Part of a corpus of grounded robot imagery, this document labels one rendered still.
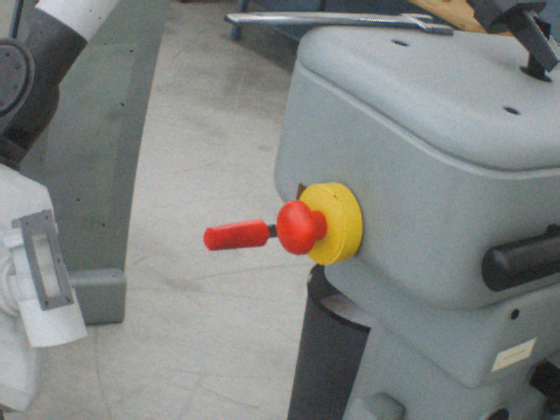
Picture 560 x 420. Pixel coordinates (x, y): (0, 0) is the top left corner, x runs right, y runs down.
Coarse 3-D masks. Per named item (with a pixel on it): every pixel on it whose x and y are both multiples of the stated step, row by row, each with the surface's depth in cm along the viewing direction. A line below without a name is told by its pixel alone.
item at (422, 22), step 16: (240, 16) 90; (256, 16) 91; (272, 16) 92; (288, 16) 93; (304, 16) 94; (320, 16) 95; (336, 16) 96; (352, 16) 97; (368, 16) 98; (384, 16) 100; (400, 16) 102; (416, 16) 104; (432, 32) 101; (448, 32) 103
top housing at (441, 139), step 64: (320, 64) 91; (384, 64) 88; (448, 64) 92; (512, 64) 99; (320, 128) 92; (384, 128) 86; (448, 128) 81; (512, 128) 81; (384, 192) 87; (448, 192) 82; (512, 192) 82; (384, 256) 87; (448, 256) 84
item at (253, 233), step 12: (216, 228) 98; (228, 228) 99; (240, 228) 99; (252, 228) 100; (264, 228) 100; (276, 228) 102; (204, 240) 99; (216, 240) 98; (228, 240) 98; (240, 240) 99; (252, 240) 100; (264, 240) 100
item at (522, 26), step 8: (512, 16) 96; (520, 16) 96; (528, 16) 96; (512, 24) 96; (520, 24) 96; (528, 24) 96; (512, 32) 97; (520, 32) 96; (528, 32) 96; (536, 32) 95; (520, 40) 97; (528, 40) 96; (536, 40) 96; (544, 40) 95; (528, 48) 96; (536, 48) 96; (544, 48) 95; (536, 56) 96; (544, 56) 95; (552, 56) 95; (544, 64) 96; (552, 64) 95
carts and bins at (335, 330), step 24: (312, 288) 340; (336, 288) 351; (312, 312) 324; (336, 312) 341; (360, 312) 343; (312, 336) 326; (336, 336) 317; (360, 336) 313; (312, 360) 327; (336, 360) 320; (360, 360) 316; (312, 384) 329; (336, 384) 322; (312, 408) 331; (336, 408) 326
